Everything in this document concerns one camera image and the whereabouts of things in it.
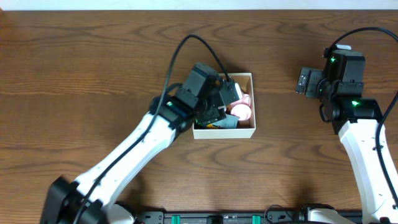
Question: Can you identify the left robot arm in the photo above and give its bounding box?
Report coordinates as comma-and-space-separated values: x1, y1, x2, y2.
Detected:
40, 63, 229, 223

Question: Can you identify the pink white figurine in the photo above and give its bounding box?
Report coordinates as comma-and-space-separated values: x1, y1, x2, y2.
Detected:
227, 94, 252, 121

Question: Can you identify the right black cable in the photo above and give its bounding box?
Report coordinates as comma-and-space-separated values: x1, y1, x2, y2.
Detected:
328, 26, 398, 209

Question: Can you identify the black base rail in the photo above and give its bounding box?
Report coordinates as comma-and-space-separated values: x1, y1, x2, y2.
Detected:
133, 210, 363, 224

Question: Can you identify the left black cable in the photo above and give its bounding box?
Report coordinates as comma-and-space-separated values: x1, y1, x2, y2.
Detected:
73, 34, 233, 224

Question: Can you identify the white cardboard box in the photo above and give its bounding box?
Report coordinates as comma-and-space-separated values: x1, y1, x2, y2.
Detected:
192, 73, 256, 139

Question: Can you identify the grey yellow toy truck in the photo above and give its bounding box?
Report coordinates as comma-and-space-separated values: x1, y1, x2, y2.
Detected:
206, 114, 239, 129

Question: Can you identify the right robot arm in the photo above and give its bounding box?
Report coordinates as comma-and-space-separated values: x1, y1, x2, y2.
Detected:
296, 49, 397, 223

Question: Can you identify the black cable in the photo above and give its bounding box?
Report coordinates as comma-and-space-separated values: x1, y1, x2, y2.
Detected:
328, 26, 398, 209
73, 34, 233, 224

